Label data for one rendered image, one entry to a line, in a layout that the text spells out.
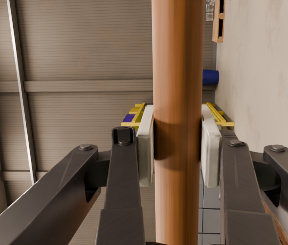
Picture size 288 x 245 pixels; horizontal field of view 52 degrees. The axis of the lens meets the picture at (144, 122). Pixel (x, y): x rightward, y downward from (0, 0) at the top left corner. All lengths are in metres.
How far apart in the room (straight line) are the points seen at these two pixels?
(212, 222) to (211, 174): 4.61
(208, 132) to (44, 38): 8.42
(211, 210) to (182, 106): 4.49
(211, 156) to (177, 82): 0.05
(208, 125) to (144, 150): 0.04
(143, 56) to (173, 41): 7.75
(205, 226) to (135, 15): 5.37
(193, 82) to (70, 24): 8.15
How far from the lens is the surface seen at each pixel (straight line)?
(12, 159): 9.74
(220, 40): 7.05
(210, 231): 4.85
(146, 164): 0.16
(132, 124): 5.62
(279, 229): 1.93
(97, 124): 8.44
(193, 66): 0.17
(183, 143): 0.18
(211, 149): 0.16
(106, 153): 0.15
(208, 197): 4.53
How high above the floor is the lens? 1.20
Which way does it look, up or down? 5 degrees up
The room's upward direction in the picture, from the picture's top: 90 degrees counter-clockwise
